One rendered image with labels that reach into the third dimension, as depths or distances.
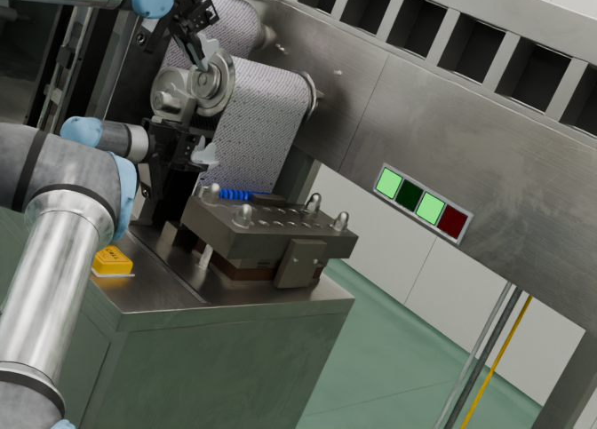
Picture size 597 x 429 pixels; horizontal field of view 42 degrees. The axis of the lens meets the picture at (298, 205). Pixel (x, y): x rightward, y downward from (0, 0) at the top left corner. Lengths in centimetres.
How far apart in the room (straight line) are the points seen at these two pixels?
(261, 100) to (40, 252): 83
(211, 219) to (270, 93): 32
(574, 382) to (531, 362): 244
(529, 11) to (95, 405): 111
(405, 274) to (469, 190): 288
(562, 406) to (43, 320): 115
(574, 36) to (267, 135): 67
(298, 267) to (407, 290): 284
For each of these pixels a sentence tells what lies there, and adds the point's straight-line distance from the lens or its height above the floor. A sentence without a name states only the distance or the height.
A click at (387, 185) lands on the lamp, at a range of 172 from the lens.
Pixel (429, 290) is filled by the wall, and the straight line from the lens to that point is 440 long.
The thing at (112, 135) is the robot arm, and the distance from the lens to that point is 146.
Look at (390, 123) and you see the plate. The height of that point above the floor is 130.
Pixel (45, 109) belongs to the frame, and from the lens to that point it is 194.
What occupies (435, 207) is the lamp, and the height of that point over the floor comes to 119.
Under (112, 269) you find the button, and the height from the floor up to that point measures 91.
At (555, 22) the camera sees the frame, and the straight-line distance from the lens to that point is 160.
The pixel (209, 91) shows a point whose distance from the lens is 162.
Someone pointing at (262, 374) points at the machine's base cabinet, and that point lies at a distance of 173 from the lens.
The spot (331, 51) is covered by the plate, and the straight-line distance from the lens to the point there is 188.
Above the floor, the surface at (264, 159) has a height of 112.
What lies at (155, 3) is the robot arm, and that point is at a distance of 130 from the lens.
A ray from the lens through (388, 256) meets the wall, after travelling 454.
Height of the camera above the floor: 153
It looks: 16 degrees down
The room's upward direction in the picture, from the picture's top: 23 degrees clockwise
